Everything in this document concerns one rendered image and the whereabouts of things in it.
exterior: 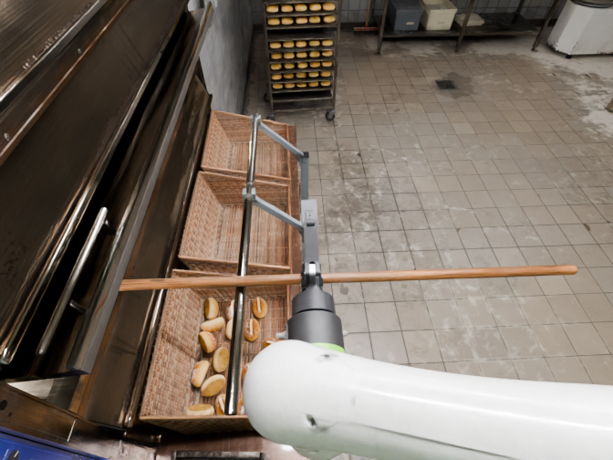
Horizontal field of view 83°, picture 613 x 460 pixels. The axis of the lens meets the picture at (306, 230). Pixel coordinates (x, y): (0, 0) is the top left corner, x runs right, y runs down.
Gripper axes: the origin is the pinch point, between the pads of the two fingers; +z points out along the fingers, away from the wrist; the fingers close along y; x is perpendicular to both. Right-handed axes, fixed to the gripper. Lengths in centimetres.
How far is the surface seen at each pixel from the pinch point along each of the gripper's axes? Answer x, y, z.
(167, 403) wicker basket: -49, 75, -14
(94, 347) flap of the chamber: -40.3, 8.1, -20.2
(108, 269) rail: -41.4, 5.2, -5.1
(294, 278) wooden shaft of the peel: -3.7, 28.4, 5.6
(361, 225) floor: 47, 149, 126
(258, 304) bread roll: -21, 84, 28
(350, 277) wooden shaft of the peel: 12.1, 28.7, 5.4
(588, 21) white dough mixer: 354, 105, 398
